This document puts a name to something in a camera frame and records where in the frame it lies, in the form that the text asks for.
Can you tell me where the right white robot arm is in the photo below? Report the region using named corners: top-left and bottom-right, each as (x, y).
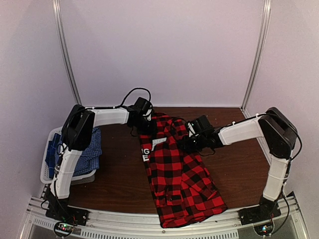
top-left (177, 107), bottom-right (300, 220)

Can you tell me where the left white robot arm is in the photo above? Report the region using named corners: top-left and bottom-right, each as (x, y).
top-left (50, 102), bottom-right (153, 200)

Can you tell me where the red black plaid shirt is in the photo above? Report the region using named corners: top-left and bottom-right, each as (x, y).
top-left (139, 113), bottom-right (227, 229)

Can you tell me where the blue checkered shirt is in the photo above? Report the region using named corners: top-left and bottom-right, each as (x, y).
top-left (45, 127), bottom-right (102, 179)

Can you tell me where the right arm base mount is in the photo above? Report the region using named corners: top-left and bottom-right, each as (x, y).
top-left (238, 196), bottom-right (281, 225)

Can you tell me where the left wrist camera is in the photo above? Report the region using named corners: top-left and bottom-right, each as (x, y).
top-left (133, 97), bottom-right (153, 117)

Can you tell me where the left aluminium corner post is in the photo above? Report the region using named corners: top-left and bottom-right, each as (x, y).
top-left (52, 0), bottom-right (82, 104)

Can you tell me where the right circuit board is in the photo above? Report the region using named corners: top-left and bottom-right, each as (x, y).
top-left (254, 222), bottom-right (274, 237)

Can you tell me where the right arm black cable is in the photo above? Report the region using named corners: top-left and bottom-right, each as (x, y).
top-left (171, 118), bottom-right (217, 157)

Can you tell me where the aluminium corner post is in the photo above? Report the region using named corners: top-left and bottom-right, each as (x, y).
top-left (241, 0), bottom-right (271, 113)
top-left (52, 0), bottom-right (82, 104)

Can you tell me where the white plastic laundry basket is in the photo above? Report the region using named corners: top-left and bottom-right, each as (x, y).
top-left (40, 127), bottom-right (96, 186)

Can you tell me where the left circuit board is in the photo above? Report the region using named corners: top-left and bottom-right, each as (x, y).
top-left (53, 222), bottom-right (74, 237)

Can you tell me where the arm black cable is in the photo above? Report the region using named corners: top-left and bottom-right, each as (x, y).
top-left (119, 87), bottom-right (152, 109)
top-left (171, 118), bottom-right (217, 157)

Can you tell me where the circuit board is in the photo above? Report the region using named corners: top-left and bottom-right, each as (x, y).
top-left (53, 222), bottom-right (74, 237)
top-left (254, 222), bottom-right (274, 237)

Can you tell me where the right aluminium corner post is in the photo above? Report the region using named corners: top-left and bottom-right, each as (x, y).
top-left (241, 0), bottom-right (271, 113)

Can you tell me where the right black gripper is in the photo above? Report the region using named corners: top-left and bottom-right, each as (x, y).
top-left (178, 133), bottom-right (207, 152)

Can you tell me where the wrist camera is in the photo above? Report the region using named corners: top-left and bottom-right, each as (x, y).
top-left (190, 115), bottom-right (214, 135)
top-left (133, 97), bottom-right (153, 117)

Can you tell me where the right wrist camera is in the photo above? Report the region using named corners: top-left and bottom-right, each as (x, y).
top-left (190, 115), bottom-right (214, 135)

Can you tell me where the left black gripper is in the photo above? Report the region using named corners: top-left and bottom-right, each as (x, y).
top-left (133, 117), bottom-right (158, 135)

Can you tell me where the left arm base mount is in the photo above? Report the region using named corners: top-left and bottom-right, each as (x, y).
top-left (44, 192), bottom-right (89, 226)

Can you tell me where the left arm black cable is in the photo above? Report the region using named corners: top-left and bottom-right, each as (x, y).
top-left (119, 87), bottom-right (152, 109)

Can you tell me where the front aluminium frame rail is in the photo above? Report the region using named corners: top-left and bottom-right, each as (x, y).
top-left (21, 195), bottom-right (310, 239)

